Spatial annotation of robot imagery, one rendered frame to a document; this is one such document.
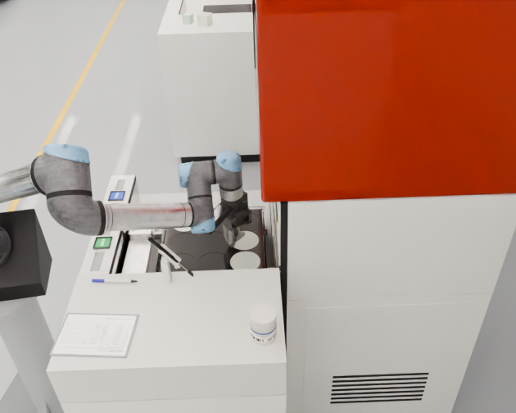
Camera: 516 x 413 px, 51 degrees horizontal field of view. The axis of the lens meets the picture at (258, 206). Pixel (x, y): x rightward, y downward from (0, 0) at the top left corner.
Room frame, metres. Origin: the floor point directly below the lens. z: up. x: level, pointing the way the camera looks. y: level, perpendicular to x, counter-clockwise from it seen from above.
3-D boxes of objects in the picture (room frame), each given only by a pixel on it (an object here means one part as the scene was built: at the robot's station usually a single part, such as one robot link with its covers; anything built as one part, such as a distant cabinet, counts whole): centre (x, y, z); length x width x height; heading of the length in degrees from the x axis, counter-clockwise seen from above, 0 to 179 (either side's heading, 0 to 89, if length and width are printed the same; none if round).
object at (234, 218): (1.40, 0.08, 1.05); 0.09 x 0.08 x 0.12; 125
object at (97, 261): (1.48, 0.52, 0.89); 0.55 x 0.09 x 0.14; 0
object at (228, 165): (1.40, 0.09, 1.21); 0.09 x 0.08 x 0.11; 97
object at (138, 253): (1.40, 0.42, 0.87); 0.36 x 0.08 x 0.03; 0
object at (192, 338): (1.04, 0.25, 0.89); 0.62 x 0.35 x 0.14; 90
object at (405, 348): (1.62, -0.41, 0.41); 0.82 x 0.70 x 0.82; 0
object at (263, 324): (0.95, 0.00, 1.01); 0.07 x 0.07 x 0.10
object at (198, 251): (1.42, 0.16, 0.90); 0.34 x 0.34 x 0.01; 0
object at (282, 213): (1.61, -0.07, 1.02); 0.81 x 0.03 x 0.40; 0
